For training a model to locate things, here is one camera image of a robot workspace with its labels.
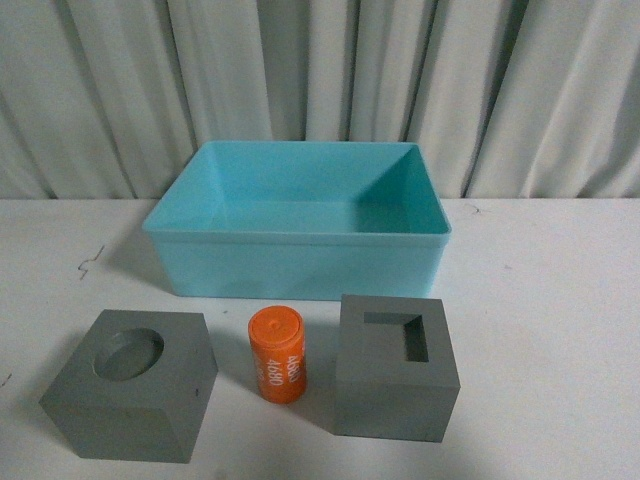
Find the orange cylinder with white numbers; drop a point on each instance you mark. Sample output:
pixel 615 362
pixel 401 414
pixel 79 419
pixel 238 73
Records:
pixel 277 338

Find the light blue plastic box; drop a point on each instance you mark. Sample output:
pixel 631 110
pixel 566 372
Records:
pixel 301 220

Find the white pleated curtain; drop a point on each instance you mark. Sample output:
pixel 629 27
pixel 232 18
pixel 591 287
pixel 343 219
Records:
pixel 507 99

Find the gray cube with round hole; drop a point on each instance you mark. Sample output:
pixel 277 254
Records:
pixel 136 388

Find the gray cube with rectangular hole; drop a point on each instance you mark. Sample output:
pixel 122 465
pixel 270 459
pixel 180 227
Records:
pixel 396 374

